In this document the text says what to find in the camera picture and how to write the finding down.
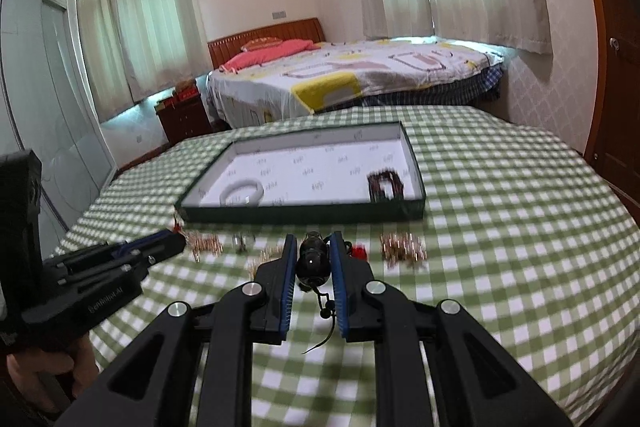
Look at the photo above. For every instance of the gold brooch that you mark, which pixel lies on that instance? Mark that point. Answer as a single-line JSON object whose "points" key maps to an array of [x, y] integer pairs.
{"points": [[267, 256]]}

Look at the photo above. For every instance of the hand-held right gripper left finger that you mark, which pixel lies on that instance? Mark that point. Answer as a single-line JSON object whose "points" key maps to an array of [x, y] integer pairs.
{"points": [[289, 287]]}

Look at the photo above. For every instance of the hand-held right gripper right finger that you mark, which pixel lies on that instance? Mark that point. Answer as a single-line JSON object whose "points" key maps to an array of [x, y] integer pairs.
{"points": [[340, 287]]}

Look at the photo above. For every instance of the red box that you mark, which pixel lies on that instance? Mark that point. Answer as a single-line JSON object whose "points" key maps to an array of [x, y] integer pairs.
{"points": [[186, 92]]}

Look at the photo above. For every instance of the red knot pendant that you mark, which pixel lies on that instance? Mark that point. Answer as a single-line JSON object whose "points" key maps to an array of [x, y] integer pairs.
{"points": [[176, 227]]}

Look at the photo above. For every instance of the bed with patterned sheet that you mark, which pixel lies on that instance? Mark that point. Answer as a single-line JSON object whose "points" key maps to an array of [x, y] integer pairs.
{"points": [[375, 72]]}

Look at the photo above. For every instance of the gold bead cluster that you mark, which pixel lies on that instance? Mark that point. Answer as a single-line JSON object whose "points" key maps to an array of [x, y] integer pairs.
{"points": [[202, 244]]}

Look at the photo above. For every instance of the white jade bangle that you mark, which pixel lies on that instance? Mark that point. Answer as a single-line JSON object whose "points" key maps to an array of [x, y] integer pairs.
{"points": [[241, 183]]}

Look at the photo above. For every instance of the dark wooden nightstand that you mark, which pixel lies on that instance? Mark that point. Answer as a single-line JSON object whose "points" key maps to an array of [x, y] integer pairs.
{"points": [[185, 119]]}

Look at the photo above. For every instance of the red cushion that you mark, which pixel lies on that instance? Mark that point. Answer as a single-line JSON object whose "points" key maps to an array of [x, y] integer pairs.
{"points": [[262, 43]]}

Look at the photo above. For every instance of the frosted glass wardrobe door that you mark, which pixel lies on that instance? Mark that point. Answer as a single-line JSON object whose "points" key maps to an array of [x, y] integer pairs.
{"points": [[45, 107]]}

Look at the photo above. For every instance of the green checked tablecloth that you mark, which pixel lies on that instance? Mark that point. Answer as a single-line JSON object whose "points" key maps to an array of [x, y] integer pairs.
{"points": [[500, 232]]}

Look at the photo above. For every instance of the brown wooden door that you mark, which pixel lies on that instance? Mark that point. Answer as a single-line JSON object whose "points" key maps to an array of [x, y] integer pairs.
{"points": [[610, 82]]}

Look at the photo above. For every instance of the red flower ornament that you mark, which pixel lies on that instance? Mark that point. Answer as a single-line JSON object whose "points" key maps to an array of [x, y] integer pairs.
{"points": [[359, 252]]}

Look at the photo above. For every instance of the wooden headboard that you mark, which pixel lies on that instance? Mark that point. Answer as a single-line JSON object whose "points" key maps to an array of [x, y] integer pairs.
{"points": [[265, 31]]}

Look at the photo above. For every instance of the pink pillow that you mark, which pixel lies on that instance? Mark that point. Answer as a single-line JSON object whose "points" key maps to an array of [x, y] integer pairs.
{"points": [[265, 52]]}

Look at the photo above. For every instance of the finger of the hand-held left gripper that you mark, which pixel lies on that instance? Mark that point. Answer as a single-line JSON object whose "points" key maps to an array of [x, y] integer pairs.
{"points": [[145, 241], [167, 248]]}

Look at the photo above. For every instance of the person's left hand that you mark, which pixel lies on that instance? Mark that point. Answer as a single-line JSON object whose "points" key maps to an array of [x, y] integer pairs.
{"points": [[45, 367]]}

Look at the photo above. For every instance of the green tray with white lining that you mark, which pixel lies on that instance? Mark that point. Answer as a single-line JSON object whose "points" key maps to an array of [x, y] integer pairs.
{"points": [[310, 167]]}

